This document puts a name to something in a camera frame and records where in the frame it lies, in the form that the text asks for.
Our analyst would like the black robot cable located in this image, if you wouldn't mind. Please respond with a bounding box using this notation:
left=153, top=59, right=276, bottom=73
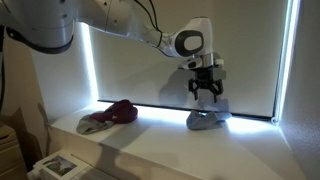
left=132, top=0, right=165, bottom=48

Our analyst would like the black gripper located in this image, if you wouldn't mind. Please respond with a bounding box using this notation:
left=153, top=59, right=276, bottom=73
left=186, top=64, right=228, bottom=103

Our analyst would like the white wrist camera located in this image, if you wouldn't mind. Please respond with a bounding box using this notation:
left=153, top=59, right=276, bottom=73
left=177, top=57, right=225, bottom=71

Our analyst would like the brown cardboard box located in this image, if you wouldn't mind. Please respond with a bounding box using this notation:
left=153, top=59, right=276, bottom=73
left=0, top=106, right=45, bottom=180

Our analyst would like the blue-grey cloth cap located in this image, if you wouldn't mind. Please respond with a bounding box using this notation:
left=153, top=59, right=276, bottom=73
left=185, top=109, right=233, bottom=131

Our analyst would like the white roller window blind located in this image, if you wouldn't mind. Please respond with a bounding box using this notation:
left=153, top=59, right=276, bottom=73
left=89, top=0, right=288, bottom=118

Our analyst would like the colourful picture card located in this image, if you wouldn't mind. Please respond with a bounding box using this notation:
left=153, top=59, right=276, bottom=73
left=41, top=155, right=78, bottom=177

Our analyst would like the maroon baseball cap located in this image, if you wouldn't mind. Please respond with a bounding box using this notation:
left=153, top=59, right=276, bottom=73
left=89, top=98, right=139, bottom=125

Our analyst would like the dark blind bottom bar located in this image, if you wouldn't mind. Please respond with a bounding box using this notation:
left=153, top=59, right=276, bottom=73
left=97, top=98, right=277, bottom=119

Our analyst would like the grey baseball cap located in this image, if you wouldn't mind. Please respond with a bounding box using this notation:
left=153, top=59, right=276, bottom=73
left=75, top=113, right=116, bottom=136

